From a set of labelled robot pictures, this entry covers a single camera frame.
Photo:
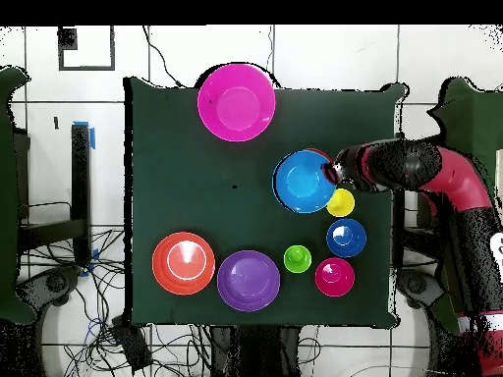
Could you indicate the small orange bowl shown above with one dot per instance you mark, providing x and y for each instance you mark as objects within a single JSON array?
[{"x": 319, "y": 150}]

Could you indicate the yellow cup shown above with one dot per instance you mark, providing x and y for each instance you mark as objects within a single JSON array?
[{"x": 341, "y": 203}]

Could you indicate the light blue bowl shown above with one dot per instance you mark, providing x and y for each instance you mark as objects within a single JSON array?
[{"x": 302, "y": 180}]

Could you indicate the green cup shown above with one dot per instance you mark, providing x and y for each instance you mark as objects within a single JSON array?
[{"x": 297, "y": 259}]

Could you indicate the large pink bowl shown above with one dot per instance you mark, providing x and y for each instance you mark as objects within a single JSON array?
[{"x": 235, "y": 102}]

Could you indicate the large orange bowl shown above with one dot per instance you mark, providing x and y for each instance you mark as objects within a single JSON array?
[{"x": 183, "y": 263}]

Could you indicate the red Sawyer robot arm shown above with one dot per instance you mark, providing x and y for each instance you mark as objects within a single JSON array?
[{"x": 471, "y": 243}]

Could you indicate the small dark blue bowl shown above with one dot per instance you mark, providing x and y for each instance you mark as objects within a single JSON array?
[{"x": 346, "y": 245}]

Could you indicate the small crimson bowl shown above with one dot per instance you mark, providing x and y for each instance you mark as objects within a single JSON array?
[{"x": 335, "y": 277}]

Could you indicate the purple bowl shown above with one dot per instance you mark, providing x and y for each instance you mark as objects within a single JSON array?
[{"x": 248, "y": 280}]

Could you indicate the dark green tablecloth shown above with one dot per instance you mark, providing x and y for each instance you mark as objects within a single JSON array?
[{"x": 196, "y": 157}]

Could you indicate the black caster base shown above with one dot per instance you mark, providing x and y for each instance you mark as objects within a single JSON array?
[
  {"x": 416, "y": 284},
  {"x": 55, "y": 282}
]

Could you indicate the green cloth covered table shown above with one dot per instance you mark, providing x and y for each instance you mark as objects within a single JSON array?
[
  {"x": 11, "y": 196},
  {"x": 471, "y": 114}
]

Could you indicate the blue tape strip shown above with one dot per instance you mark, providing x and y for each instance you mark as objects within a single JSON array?
[{"x": 92, "y": 139}]

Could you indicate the black floor power box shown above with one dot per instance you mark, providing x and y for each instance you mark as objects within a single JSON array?
[{"x": 131, "y": 345}]

